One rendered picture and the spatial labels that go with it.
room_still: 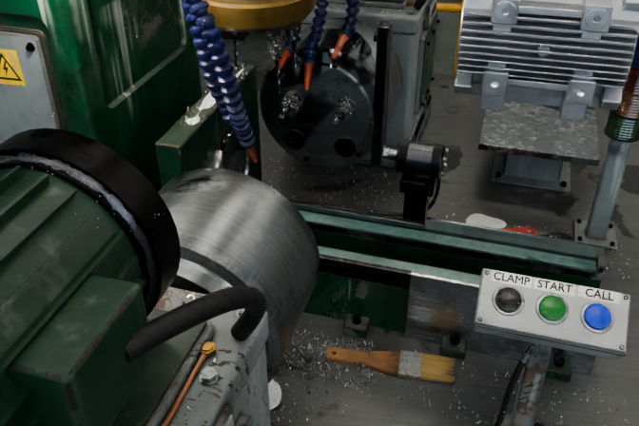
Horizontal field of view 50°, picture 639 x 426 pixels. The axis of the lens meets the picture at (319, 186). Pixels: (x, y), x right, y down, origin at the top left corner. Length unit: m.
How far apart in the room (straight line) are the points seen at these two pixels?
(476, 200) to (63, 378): 1.18
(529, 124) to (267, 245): 0.90
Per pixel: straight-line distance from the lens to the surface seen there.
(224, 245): 0.77
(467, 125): 1.80
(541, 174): 1.59
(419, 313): 1.12
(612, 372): 1.19
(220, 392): 0.61
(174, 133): 1.02
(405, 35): 1.43
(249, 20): 0.93
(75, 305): 0.48
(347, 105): 1.24
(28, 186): 0.54
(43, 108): 1.03
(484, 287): 0.86
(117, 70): 1.07
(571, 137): 1.55
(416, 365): 1.11
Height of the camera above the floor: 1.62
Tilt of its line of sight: 33 degrees down
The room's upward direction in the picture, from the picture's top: straight up
